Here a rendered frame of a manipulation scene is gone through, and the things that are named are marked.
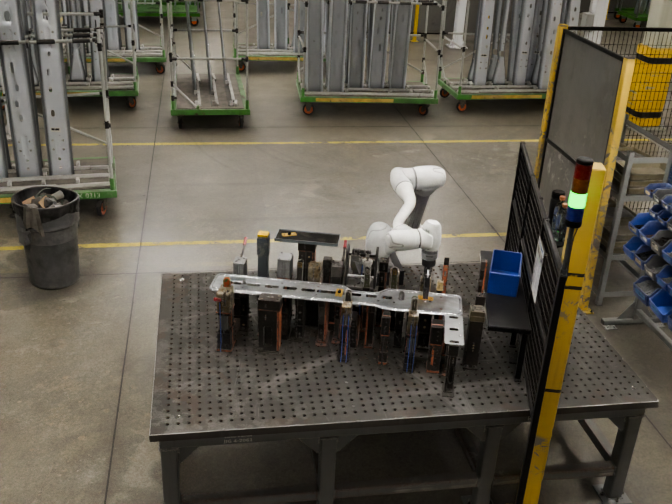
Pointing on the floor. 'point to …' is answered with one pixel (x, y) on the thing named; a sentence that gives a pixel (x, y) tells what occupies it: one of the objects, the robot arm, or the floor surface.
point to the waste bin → (49, 234)
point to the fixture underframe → (323, 442)
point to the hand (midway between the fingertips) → (425, 292)
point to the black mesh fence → (529, 196)
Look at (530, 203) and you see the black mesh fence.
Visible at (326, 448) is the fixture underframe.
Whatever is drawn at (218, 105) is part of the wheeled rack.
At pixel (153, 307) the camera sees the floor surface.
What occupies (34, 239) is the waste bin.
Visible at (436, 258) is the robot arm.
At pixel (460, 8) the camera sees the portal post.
